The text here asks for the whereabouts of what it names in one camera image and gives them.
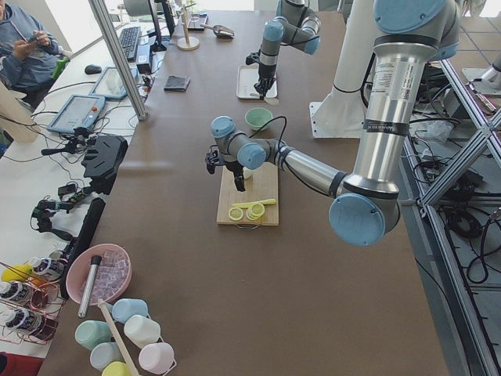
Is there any copper wire bottle rack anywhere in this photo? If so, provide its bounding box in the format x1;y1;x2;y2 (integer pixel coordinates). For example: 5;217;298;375
1;257;65;345

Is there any metal scoop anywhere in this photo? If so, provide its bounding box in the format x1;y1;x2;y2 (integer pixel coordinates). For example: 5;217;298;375
200;23;235;39

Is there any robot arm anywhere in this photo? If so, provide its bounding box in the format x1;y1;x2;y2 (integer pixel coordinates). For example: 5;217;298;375
205;1;462;246
246;0;321;99

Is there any mint green bowl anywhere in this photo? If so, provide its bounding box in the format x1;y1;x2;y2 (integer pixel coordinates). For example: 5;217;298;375
244;107;273;132

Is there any metal tube in bowl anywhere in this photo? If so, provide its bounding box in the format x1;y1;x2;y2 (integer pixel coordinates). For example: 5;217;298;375
77;255;102;319

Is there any pink cup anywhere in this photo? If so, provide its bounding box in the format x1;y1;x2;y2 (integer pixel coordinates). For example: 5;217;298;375
139;342;176;374

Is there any pale blue cup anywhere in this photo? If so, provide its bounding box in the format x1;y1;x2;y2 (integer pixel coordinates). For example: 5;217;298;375
89;342;124;371

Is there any black keyboard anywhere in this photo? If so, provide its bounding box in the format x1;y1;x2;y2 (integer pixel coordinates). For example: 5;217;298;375
118;27;142;62

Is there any wooden cutting board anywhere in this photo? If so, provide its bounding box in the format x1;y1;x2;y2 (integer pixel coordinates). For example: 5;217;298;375
216;163;279;226

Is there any light blue cup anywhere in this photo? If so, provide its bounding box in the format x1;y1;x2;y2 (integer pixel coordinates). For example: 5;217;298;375
112;298;149;324

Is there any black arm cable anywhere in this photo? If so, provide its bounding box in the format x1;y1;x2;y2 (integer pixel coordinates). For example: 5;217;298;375
248;115;290;173

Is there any upper lemon slice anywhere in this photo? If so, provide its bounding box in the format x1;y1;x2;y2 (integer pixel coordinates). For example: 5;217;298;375
246;204;265;221

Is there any blue teach pendant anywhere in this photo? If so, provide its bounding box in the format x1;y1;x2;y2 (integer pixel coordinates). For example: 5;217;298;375
47;95;106;134

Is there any grey folded cloth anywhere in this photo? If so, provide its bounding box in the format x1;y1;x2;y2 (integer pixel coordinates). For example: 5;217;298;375
164;75;191;92

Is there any lower lemon slice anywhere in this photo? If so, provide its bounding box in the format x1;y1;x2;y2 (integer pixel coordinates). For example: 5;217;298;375
228;207;243;222

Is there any wooden mug tree stand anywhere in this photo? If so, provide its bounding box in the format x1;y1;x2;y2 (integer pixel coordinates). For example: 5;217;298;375
175;0;200;51

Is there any mint green cup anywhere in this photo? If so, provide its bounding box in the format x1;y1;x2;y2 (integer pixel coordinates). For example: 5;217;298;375
74;320;112;350

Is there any black device stand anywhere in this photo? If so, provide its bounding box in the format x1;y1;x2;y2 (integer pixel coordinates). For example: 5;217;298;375
81;135;128;195

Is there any white cup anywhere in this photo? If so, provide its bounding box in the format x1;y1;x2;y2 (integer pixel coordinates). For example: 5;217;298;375
124;315;161;349

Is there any black tray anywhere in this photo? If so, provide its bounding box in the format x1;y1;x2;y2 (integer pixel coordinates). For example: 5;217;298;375
188;13;208;32

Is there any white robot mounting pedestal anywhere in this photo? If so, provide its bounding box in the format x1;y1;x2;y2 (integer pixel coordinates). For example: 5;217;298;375
310;0;380;139

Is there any pink bowl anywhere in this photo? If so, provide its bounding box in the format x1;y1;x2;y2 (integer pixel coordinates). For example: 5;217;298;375
66;244;132;306

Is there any lemon slice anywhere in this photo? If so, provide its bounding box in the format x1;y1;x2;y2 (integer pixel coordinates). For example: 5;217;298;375
246;204;265;221
228;207;243;222

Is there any black computer mouse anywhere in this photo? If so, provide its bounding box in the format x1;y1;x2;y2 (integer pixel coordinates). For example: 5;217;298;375
85;64;102;75

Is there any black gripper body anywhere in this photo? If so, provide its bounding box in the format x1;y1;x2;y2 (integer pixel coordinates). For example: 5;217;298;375
204;144;243;176
246;51;278;83

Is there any white ceramic soup spoon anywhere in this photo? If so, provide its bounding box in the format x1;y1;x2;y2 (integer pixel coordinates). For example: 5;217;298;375
261;96;279;106

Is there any cream rabbit serving tray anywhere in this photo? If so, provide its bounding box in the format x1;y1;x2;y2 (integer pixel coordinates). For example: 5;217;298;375
236;65;260;99

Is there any yellow cup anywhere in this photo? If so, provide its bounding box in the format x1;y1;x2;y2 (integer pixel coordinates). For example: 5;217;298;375
101;361;132;376

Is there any aluminium frame post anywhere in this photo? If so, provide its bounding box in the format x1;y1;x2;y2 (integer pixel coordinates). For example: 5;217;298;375
88;0;147;121

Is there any seated person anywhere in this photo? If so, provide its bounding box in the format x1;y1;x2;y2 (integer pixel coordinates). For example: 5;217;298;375
1;1;63;110

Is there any yellow plastic knife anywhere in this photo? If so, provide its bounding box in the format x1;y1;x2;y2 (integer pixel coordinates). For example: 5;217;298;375
232;198;276;208

